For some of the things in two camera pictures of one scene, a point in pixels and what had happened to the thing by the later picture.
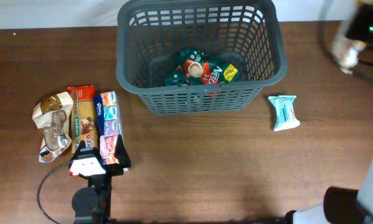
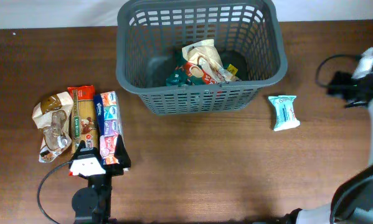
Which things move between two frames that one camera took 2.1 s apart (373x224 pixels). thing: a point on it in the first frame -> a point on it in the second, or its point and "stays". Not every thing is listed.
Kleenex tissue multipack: (107, 123) stays
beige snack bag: (346, 51) -> (205, 54)
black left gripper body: (113, 169) stays
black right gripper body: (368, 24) -> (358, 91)
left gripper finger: (121, 154) stays
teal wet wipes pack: (285, 117) stays
